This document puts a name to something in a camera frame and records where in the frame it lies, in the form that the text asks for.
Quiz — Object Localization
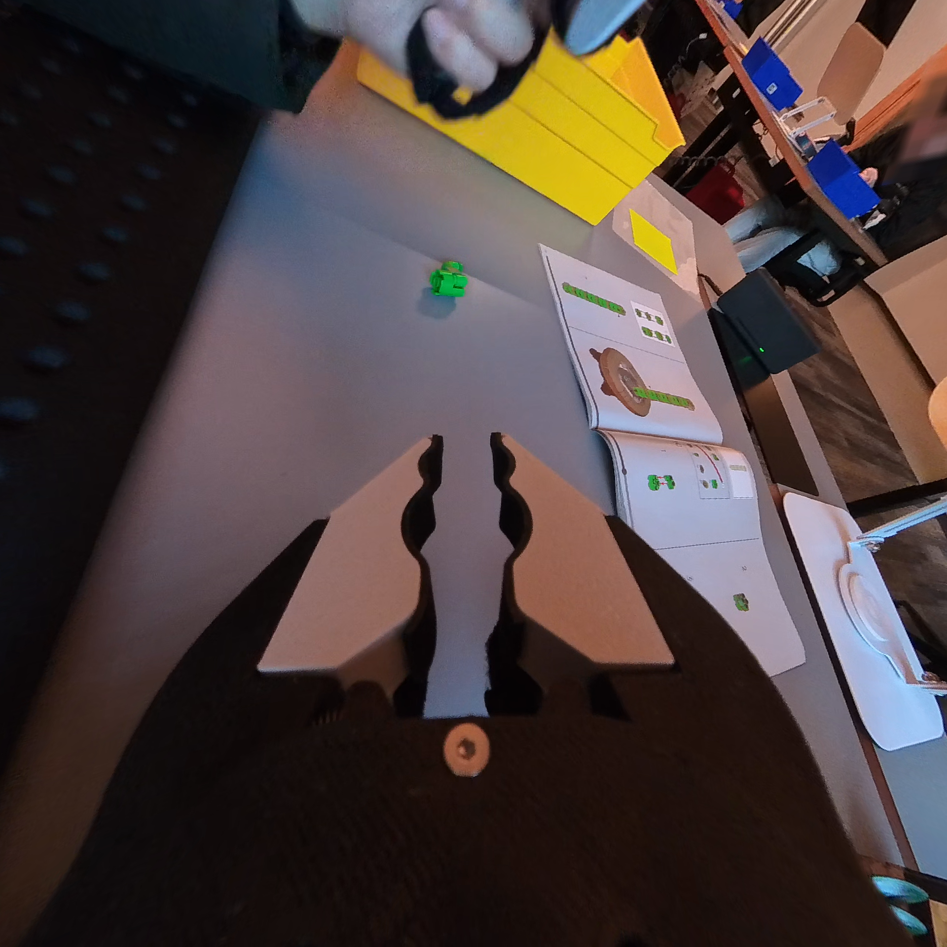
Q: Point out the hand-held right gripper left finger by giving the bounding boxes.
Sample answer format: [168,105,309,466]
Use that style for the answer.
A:
[256,434,445,716]

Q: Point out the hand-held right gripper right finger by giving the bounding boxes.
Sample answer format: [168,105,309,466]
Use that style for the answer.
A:
[482,433,675,716]

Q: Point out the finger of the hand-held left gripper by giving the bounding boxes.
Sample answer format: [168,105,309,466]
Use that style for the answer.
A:
[561,0,645,58]

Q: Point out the yellow plastic bin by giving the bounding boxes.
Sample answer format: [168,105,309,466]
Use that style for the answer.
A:
[357,30,686,227]

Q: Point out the person's left forearm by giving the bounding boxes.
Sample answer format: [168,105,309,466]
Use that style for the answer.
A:
[33,0,343,116]

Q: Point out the grey desk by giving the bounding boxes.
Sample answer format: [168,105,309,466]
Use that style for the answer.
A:
[0,40,929,947]

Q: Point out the person's left hand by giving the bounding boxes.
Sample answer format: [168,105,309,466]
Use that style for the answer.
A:
[290,0,554,95]

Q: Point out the instruction booklet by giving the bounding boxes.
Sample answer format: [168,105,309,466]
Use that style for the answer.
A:
[536,242,807,679]

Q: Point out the blue plastic bin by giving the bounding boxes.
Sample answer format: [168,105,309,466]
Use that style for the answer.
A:
[740,37,804,112]
[804,137,883,220]

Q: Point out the long wooden table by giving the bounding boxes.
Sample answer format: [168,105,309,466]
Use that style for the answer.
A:
[693,0,890,269]

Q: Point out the red plastic bin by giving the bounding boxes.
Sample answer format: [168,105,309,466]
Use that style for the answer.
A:
[684,162,746,223]

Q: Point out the yellow sticky note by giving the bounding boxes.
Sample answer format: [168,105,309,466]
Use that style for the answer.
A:
[628,207,679,274]

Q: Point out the clear acrylic stand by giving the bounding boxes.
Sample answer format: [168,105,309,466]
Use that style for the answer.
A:
[776,95,837,140]

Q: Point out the white stand base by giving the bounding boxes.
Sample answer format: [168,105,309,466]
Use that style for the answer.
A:
[781,491,947,753]

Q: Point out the tan board stand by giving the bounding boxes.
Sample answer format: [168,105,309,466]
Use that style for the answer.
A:
[816,21,887,123]

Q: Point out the black box device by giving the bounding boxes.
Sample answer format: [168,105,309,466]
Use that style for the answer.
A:
[707,267,823,394]

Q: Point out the black studded mat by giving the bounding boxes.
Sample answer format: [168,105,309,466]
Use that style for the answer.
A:
[0,0,300,785]

